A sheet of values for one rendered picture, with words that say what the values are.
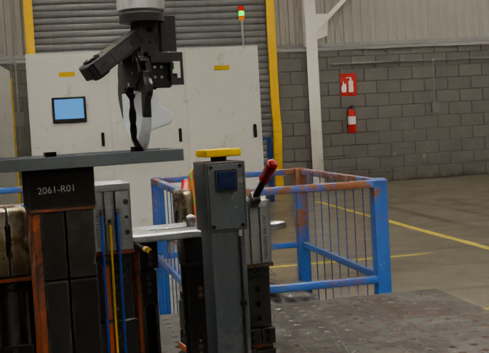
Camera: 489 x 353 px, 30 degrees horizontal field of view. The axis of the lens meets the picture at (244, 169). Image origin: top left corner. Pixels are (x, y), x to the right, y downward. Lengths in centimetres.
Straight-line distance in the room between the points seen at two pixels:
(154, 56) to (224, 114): 821
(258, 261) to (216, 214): 23
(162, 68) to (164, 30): 6
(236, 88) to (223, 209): 823
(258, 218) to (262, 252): 6
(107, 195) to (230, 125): 810
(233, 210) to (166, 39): 29
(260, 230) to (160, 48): 40
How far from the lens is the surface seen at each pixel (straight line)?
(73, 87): 948
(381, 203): 363
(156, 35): 147
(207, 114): 960
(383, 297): 256
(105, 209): 157
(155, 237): 171
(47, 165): 136
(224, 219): 146
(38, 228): 139
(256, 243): 165
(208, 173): 145
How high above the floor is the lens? 120
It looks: 3 degrees down
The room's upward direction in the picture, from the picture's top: 3 degrees counter-clockwise
